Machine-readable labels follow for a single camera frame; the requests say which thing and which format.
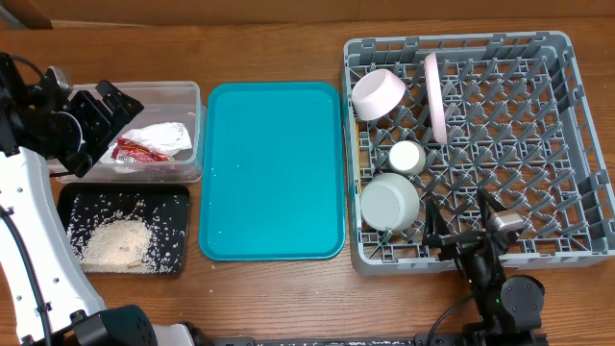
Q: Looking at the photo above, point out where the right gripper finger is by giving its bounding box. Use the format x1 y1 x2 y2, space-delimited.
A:
477 187 504 216
422 198 450 248

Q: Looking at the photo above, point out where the red snack wrapper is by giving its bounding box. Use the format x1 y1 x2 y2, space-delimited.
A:
111 138 172 163

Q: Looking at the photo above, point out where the grey bowl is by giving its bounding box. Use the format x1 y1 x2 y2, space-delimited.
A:
360 173 420 232

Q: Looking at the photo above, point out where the white napkin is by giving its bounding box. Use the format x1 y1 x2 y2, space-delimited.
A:
121 122 192 157

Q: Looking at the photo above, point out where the pale green cup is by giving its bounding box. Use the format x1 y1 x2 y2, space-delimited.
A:
388 140 427 175

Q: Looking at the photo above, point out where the white round plate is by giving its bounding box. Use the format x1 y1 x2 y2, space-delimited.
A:
424 53 447 144

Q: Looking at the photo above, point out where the white rice pile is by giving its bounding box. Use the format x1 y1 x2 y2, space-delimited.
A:
65 194 188 275

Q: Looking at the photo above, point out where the pink bowl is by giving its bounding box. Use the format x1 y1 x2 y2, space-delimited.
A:
352 69 406 121

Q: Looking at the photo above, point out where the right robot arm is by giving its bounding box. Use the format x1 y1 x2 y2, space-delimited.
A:
423 188 548 345

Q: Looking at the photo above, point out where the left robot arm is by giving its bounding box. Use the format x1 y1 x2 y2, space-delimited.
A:
1 53 209 345

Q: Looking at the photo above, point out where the clear plastic waste bin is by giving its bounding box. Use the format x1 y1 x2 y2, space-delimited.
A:
58 81 206 184

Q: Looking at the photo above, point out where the grey dishwasher rack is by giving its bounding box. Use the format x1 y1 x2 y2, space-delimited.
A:
342 32 614 275

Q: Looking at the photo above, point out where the black plastic tray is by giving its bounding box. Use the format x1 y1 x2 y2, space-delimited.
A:
56 182 191 276

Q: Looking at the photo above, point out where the wooden chopstick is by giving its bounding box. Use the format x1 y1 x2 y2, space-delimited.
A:
355 120 361 194

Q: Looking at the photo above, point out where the teal serving tray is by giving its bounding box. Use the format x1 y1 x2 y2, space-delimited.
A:
199 82 346 261

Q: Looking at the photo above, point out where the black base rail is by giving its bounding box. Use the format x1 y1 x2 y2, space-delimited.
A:
210 334 549 346

